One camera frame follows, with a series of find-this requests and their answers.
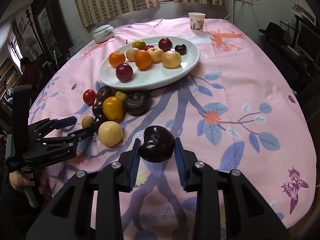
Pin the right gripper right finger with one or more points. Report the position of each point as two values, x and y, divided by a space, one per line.
248 215

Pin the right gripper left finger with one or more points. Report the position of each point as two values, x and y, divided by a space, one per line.
88 207

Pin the black cherry fruit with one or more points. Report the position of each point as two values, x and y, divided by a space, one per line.
158 145

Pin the striped pepino melon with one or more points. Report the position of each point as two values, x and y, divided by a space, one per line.
130 54

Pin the dark brown mangosteen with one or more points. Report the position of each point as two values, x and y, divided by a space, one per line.
103 93

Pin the dark red plum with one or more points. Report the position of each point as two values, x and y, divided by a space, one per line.
124 72
165 44

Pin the pale yellow round fruit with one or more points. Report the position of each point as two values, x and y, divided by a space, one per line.
110 133

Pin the patterned paper cup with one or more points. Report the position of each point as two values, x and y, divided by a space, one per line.
196 20

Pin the white oval plate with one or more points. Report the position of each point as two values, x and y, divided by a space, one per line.
154 76

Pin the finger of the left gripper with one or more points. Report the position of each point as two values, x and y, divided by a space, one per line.
41 145
52 126

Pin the dark flat persimmon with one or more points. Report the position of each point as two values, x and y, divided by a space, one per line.
138 103

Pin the orange-yellow tomato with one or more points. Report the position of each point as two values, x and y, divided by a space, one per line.
113 108

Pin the large orange mandarin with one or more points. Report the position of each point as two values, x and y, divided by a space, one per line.
116 58

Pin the dark purple plum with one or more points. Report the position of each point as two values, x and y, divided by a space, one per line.
97 108

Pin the dark black plum centre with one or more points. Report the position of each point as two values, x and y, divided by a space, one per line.
99 119

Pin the tan dimpled fruit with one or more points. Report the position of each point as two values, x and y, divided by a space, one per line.
155 54

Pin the computer monitor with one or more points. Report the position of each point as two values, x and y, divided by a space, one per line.
308 42

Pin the small red tomato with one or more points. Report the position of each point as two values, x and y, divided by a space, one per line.
148 47

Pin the large yellow-green citrus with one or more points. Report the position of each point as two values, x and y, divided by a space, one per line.
139 44

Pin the person's left hand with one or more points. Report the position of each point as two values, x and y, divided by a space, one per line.
19 181

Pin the yellow pear-like fruit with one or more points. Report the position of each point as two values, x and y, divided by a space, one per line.
171 59

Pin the white lidded ceramic jar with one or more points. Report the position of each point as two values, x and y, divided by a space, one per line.
103 33

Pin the small olive-green fruit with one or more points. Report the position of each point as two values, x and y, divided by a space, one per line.
120 95

